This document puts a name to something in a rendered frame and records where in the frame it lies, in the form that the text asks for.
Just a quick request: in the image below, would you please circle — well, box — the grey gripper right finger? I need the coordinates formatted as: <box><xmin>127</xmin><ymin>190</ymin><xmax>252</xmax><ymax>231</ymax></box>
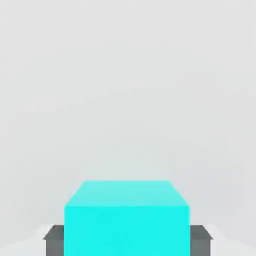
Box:
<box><xmin>189</xmin><ymin>224</ymin><xmax>256</xmax><ymax>256</ymax></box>

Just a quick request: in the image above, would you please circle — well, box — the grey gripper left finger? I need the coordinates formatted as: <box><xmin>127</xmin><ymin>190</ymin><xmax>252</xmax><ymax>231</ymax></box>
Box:
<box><xmin>0</xmin><ymin>224</ymin><xmax>65</xmax><ymax>256</ymax></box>

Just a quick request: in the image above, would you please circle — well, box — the small cyan cube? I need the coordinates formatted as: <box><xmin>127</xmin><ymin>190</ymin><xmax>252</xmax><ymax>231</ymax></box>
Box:
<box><xmin>63</xmin><ymin>179</ymin><xmax>191</xmax><ymax>256</ymax></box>

